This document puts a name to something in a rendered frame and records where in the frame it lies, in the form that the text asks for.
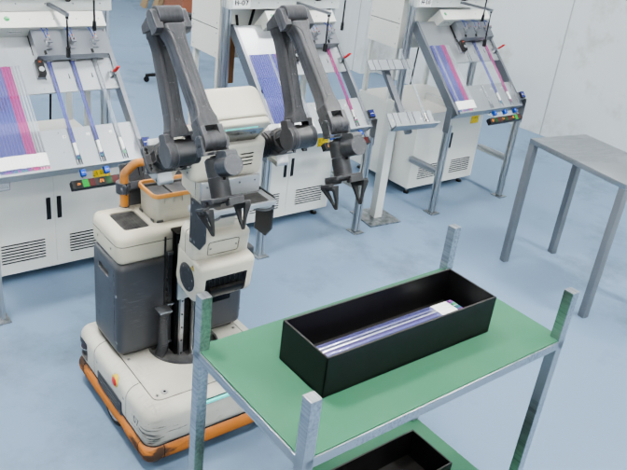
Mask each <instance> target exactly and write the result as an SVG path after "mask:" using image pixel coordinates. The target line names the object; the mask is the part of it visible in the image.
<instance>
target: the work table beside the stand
mask: <svg viewBox="0 0 627 470"><path fill-rule="evenodd" d="M538 148H541V149H543V150H545V151H547V152H549V153H551V154H552V155H554V156H556V157H558V158H560V159H563V160H565V161H567V162H569V163H571V164H573V165H572V168H571V172H570V174H569V177H568V181H567V184H566V188H565V191H564V196H563V200H562V203H561V207H560V210H559V213H558V216H557V219H556V223H555V226H554V230H553V232H552V236H551V239H550V245H549V249H548V252H550V253H551V254H555V253H556V252H557V248H558V245H559V241H560V239H561V236H562V232H563V229H564V223H565V220H566V217H567V214H568V211H569V207H570V204H571V200H572V198H573V195H574V191H575V188H576V184H577V181H578V176H579V173H580V170H581V169H582V170H584V171H586V172H588V173H591V174H593V175H595V176H597V177H599V178H601V179H603V180H605V181H607V182H609V183H611V184H613V185H615V186H617V187H619V189H618V192H617V196H616V199H615V201H614V204H613V207H612V210H611V213H610V216H609V218H608V221H607V224H606V230H605V233H604V236H603V239H602V241H601V244H600V247H599V250H598V253H597V256H596V259H595V261H594V265H593V268H592V273H591V276H590V279H589V281H588V284H587V287H586V290H585V293H584V296H583V299H582V302H581V305H580V308H579V311H578V316H580V317H581V318H587V317H588V316H589V312H590V309H591V306H592V302H593V299H594V296H595V293H596V290H597V287H598V284H599V282H600V279H601V276H602V273H603V270H604V267H605V264H606V260H607V257H608V254H609V251H610V248H611V245H612V242H613V240H614V237H615V234H616V231H617V228H618V225H619V222H620V218H621V215H622V212H623V209H624V206H625V203H626V201H627V152H625V151H623V150H620V149H618V148H616V147H615V146H612V145H609V144H607V143H604V142H602V141H600V140H597V139H595V138H593V137H591V136H589V135H587V134H578V135H566V136H553V137H540V138H531V139H530V144H529V146H528V149H527V153H526V157H525V161H524V165H523V168H522V175H521V178H520V182H519V185H518V189H517V193H516V197H515V201H514V204H513V208H512V212H511V215H510V219H509V225H508V229H507V233H506V237H505V240H504V244H503V247H502V251H501V255H500V258H499V259H500V260H501V261H503V262H508V261H509V256H510V252H511V248H512V244H513V241H514V238H515V234H516V230H517V227H518V223H519V220H520V216H521V212H522V208H523V203H524V199H525V195H526V191H527V188H528V185H529V181H530V177H531V173H532V170H533V167H534V163H535V159H536V152H537V150H538Z"/></svg>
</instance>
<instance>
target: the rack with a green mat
mask: <svg viewBox="0 0 627 470"><path fill-rule="evenodd" d="M460 232H461V227H459V226H457V225H456V224H452V225H449V226H448V230H447V234H446V239H445V243H444V247H443V252H442V256H441V261H440V265H439V269H437V270H432V271H429V272H427V273H424V274H421V275H417V276H414V277H411V278H409V279H406V280H403V281H400V282H397V283H391V284H389V285H386V286H383V287H380V288H377V289H374V290H370V291H368V292H365V293H362V294H359V295H356V296H353V297H348V298H345V299H342V300H339V301H336V302H333V303H330V304H327V305H324V306H321V307H318V308H315V309H312V310H309V311H305V312H301V313H298V314H295V315H292V316H289V317H286V318H284V319H281V320H277V321H274V322H271V323H268V324H265V325H261V326H257V327H254V328H251V329H248V330H245V331H243V332H240V333H237V334H233V335H230V336H227V337H224V338H222V339H217V340H214V341H210V335H211V318H212V302H213V297H212V296H211V295H210V294H209V293H208V292H207V291H204V292H201V293H198V294H196V304H195V325H194V346H193V367H192V388H191V409H190V430H189V451H188V470H202V468H203V451H204V434H205V418H206V401H207V384H208V373H209V374H210V375H211V376H212V377H213V378H214V379H215V380H216V381H217V382H218V383H219V385H220V386H221V387H222V388H223V389H224V390H225V391H226V392H227V393H228V394H229V395H230V396H231V398H232V399H233V400H234V401H235V402H236V403H237V404H238V405H239V406H240V407H241V408H242V409H243V410H244V412H245V413H246V414H247V415H248V416H249V417H250V418H251V419H252V420H253V421H254V422H255V423H256V425H257V426H258V427H259V428H260V429H261V430H262V431H263V432H264V433H265V434H266V435H267V436H268V438H269V439H270V440H271V441H272V442H273V443H274V444H275V445H276V446H277V447H278V448H279V449H280V451H282V452H283V453H284V455H285V456H286V457H287V458H288V459H289V460H290V461H291V462H292V463H293V464H294V465H293V470H331V469H333V468H335V467H337V466H339V465H341V464H343V463H346V462H348V461H350V460H352V459H354V458H355V457H357V456H359V455H361V454H363V453H365V452H367V451H369V450H371V449H374V448H376V447H378V446H380V445H382V444H384V443H386V442H388V441H390V440H392V439H394V438H396V437H398V436H400V435H403V434H405V433H407V432H409V431H410V430H412V429H413V430H414V431H415V432H416V433H418V434H419V435H420V436H421V437H422V438H424V439H425V440H426V441H427V442H428V443H429V444H431V445H432V446H433V447H434V448H435V449H437V450H438V451H439V452H440V453H441V454H442V455H444V456H445V457H446V458H447V459H448V460H450V461H451V462H452V467H451V470H479V469H478V468H476V467H475V466H474V465H473V464H472V463H470V462H469V461H468V460H467V459H466V458H464V457H463V456H462V455H461V454H460V453H458V452H457V451H456V450H455V449H453V448H452V447H451V446H450V445H449V444H447V443H446V442H445V441H444V440H443V439H441V438H440V437H439V436H438V435H436V434H435V433H434V432H433V431H432V430H430V429H429V428H428V427H427V426H426V425H424V424H423V423H422V422H421V421H419V420H418V419H419V416H421V415H423V414H425V413H427V412H428V411H430V410H432V409H434V408H438V407H440V406H442V405H444V404H446V403H448V402H450V401H452V400H454V399H455V398H457V397H459V396H461V395H464V394H467V393H469V392H471V391H473V390H475V389H477V388H479V387H481V386H482V385H484V384H486V383H488V382H490V381H493V380H496V379H498V378H500V377H502V376H504V375H506V374H508V373H509V372H511V371H513V370H515V369H517V368H520V367H522V366H525V365H527V364H529V363H531V362H533V361H535V360H536V359H538V358H540V357H542V356H544V357H543V361H542V364H541V367H540V369H539V372H538V376H537V379H536V384H535V388H534V391H533V393H532V396H531V400H530V403H529V406H528V409H527V412H526V415H525V418H524V421H523V424H522V430H521V432H520V435H519V439H518V442H517V445H516V448H515V451H514V454H513V457H512V460H511V464H510V467H509V470H523V467H524V464H525V460H526V457H527V454H528V451H529V449H530V446H531V443H532V440H533V437H534V433H535V430H536V426H537V423H538V420H539V417H540V414H541V410H542V408H543V405H544V402H545V399H546V396H547V393H548V390H549V388H550V382H551V379H552V376H553V373H554V370H555V368H556V365H557V361H558V358H559V355H560V352H561V349H562V347H563V344H564V338H565V335H566V332H567V329H568V327H569V324H570V321H571V318H572V315H573V311H574V309H575V306H576V303H577V300H578V295H579V291H578V290H576V289H574V288H573V287H568V288H566V289H565V290H564V293H563V297H562V300H561V303H560V306H559V310H558V312H557V315H556V318H555V321H554V325H553V328H552V330H551V331H550V330H549V329H548V328H546V327H545V326H543V325H541V324H539V323H537V322H536V321H534V320H533V319H531V318H529V317H528V316H526V315H524V314H523V313H521V312H519V311H517V310H515V309H514V308H512V307H510V305H508V304H507V303H505V302H503V301H502V300H500V299H498V298H496V301H495V307H494V310H493V314H492V318H491V322H490V325H489V329H488V332H486V333H483V334H481V335H478V336H477V337H474V338H472V339H468V340H465V341H463V342H460V343H458V344H456V345H453V346H452V347H449V348H447V349H444V350H442V351H439V352H435V353H433V354H430V355H428V356H426V357H424V358H421V359H419V360H417V361H414V362H412V363H409V364H407V365H405V366H401V367H399V368H396V369H394V370H391V371H389V372H386V373H384V374H382V375H380V376H378V377H375V378H373V379H370V380H366V381H364V382H361V383H359V384H357V385H355V386H352V387H350V388H347V389H345V390H342V391H340V392H338V393H335V394H332V395H330V396H327V397H325V398H322V397H321V396H320V395H319V394H318V393H317V392H315V391H313V390H312V389H311V388H310V387H309V386H308V385H307V384H306V383H305V382H304V381H303V380H302V379H301V378H300V377H298V376H297V375H296V374H295V373H294V372H293V371H292V370H291V369H290V368H289V367H288V366H287V365H286V364H285V363H284V362H283V361H282V360H280V358H279V356H280V347H281V338H282V330H283V321H284V320H285V319H288V318H291V317H295V316H298V315H301V314H303V313H306V312H310V311H315V310H318V309H321V308H325V307H327V306H330V305H333V304H336V303H340V302H343V301H345V300H348V299H351V298H355V297H360V296H363V295H366V294H369V293H372V292H375V291H378V290H381V289H385V288H387V287H390V286H393V285H396V284H400V283H405V282H407V281H410V280H414V279H417V278H420V277H423V276H426V275H429V274H432V273H435V272H438V271H441V270H446V269H453V262H454V257H455V253H456V248H457V244H458V241H459V236H460Z"/></svg>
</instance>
